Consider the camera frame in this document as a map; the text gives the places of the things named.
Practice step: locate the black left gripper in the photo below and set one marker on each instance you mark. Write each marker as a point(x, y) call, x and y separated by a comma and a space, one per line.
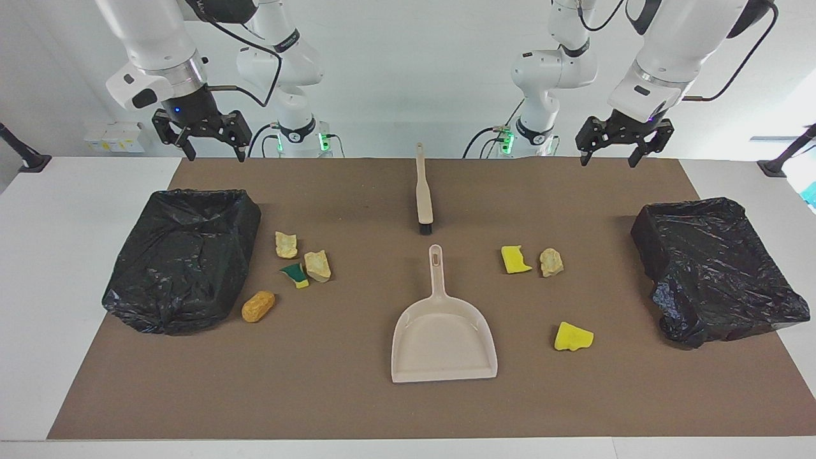
point(631, 127)

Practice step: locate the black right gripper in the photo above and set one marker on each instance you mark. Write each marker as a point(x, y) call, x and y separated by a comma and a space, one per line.
point(191, 108)

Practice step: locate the beige sponge piece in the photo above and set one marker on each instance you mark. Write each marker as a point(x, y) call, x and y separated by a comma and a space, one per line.
point(286, 245)
point(317, 264)
point(551, 262)

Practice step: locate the green and yellow sponge piece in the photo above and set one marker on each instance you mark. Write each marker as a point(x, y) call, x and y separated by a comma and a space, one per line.
point(295, 274)

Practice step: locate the orange sponge piece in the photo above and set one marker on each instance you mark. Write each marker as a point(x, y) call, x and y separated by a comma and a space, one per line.
point(257, 306)

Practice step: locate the beige hand brush black bristles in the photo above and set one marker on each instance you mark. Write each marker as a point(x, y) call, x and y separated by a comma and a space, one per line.
point(424, 197)

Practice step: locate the beige plastic dustpan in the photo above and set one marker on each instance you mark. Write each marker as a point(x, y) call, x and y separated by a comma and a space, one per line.
point(443, 338)

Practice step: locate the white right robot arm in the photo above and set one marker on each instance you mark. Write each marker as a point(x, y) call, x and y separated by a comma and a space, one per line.
point(159, 38)

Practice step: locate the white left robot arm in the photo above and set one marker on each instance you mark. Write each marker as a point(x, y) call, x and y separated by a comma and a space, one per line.
point(676, 38)

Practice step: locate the bin with black bag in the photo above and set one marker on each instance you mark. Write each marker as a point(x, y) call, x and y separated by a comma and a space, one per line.
point(714, 268)
point(182, 261)

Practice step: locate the white cardboard box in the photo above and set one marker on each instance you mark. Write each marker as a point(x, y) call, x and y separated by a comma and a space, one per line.
point(115, 137)

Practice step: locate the teal object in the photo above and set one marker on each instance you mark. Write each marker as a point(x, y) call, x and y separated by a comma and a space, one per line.
point(811, 194)

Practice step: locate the brown table mat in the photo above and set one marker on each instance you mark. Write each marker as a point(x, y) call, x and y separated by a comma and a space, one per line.
point(382, 408)

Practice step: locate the black camera stand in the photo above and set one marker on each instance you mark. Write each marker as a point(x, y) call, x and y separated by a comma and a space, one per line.
point(29, 159)
point(781, 162)

